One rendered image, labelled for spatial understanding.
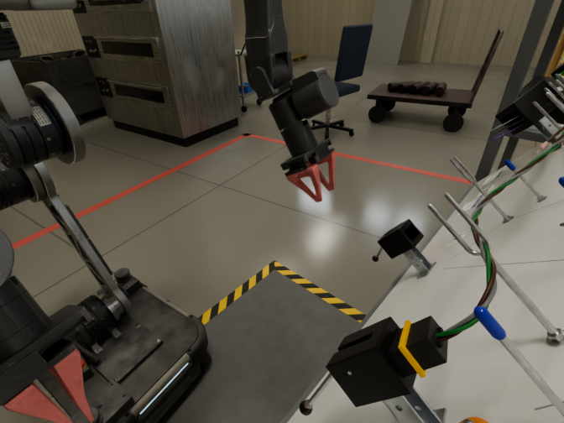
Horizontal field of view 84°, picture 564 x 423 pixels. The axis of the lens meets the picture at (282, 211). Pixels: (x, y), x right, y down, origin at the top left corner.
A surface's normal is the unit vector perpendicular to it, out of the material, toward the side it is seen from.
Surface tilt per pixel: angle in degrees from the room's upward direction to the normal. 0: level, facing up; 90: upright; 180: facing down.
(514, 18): 90
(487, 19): 90
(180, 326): 0
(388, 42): 74
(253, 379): 0
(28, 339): 61
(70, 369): 82
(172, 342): 0
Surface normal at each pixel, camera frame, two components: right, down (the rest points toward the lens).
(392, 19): -0.54, 0.22
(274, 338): -0.03, -0.84
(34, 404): 0.82, 0.16
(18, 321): 0.87, -0.33
